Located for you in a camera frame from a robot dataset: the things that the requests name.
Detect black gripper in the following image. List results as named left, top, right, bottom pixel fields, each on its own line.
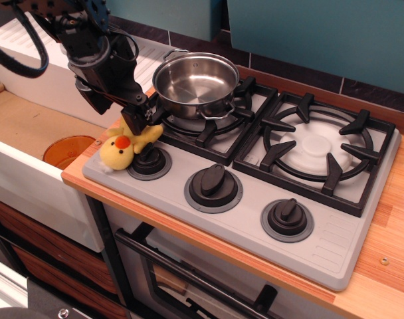
left=68, top=33, right=152, bottom=136

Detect yellow stuffed duck toy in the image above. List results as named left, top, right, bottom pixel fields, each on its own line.
left=99, top=117, right=163, bottom=173

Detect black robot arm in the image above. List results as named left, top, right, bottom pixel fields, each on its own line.
left=0, top=1, right=151, bottom=136

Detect black left stove knob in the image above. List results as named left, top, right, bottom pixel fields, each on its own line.
left=126, top=143, right=172, bottom=181

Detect black stove knob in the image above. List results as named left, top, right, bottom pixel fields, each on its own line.
left=260, top=198, right=314, bottom=243
left=126, top=143, right=172, bottom=181
left=184, top=163, right=243, bottom=214

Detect orange plastic sink drain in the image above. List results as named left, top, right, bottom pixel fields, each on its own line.
left=43, top=136, right=95, bottom=170

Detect stainless steel pot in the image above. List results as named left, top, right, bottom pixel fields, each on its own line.
left=152, top=49, right=240, bottom=120

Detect white toy sink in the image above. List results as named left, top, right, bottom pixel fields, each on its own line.
left=0, top=30, right=121, bottom=253

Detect black left burner grate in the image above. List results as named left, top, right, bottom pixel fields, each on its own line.
left=149, top=76, right=278, bottom=165

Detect black burner grate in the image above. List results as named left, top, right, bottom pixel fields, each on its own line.
left=149, top=76, right=278, bottom=165
left=233, top=92, right=401, bottom=217

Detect black middle stove knob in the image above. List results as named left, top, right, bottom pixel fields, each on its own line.
left=184, top=163, right=243, bottom=214

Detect grey oven door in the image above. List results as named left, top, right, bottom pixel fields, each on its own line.
left=105, top=206, right=339, bottom=318

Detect wooden drawer fronts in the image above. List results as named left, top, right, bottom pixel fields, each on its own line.
left=0, top=201, right=130, bottom=318

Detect grey toy stovetop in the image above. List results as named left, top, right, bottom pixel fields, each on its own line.
left=82, top=88, right=401, bottom=291

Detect white right burner cap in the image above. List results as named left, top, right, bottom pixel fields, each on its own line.
left=279, top=121, right=353, bottom=175

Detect black right stove knob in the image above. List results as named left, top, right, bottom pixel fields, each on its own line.
left=260, top=198, right=314, bottom=243

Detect black right burner grate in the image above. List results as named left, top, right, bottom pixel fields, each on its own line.
left=233, top=92, right=401, bottom=217

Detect black braided cable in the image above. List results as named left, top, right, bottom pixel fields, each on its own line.
left=0, top=0, right=50, bottom=79

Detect black oven door handle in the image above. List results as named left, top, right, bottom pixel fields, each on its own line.
left=114, top=223, right=277, bottom=318

